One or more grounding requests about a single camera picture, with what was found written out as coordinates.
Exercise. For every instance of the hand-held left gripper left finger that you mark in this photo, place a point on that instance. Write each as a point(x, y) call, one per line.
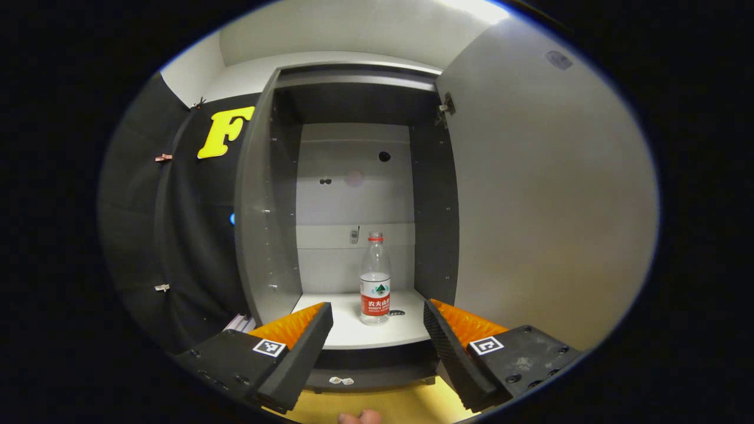
point(306, 347)

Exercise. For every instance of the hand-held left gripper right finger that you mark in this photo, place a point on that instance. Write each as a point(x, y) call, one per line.
point(447, 347)

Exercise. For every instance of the clear plastic bottle red label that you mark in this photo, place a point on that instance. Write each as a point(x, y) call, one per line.
point(375, 294)

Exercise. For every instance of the white cabinet door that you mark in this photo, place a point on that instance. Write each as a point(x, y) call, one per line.
point(548, 206)

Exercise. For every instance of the metal door hinge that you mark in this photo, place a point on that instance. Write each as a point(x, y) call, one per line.
point(447, 106)

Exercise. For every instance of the grey spine book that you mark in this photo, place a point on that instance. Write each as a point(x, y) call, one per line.
point(248, 325)

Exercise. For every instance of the white spine book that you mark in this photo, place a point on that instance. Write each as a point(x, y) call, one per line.
point(234, 322)

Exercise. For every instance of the black backdrop cloth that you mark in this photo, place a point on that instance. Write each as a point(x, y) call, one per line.
point(177, 235)

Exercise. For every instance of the red clip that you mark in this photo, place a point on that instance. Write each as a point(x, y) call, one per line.
point(164, 158)

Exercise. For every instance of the black clip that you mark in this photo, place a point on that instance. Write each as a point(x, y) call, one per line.
point(199, 103)

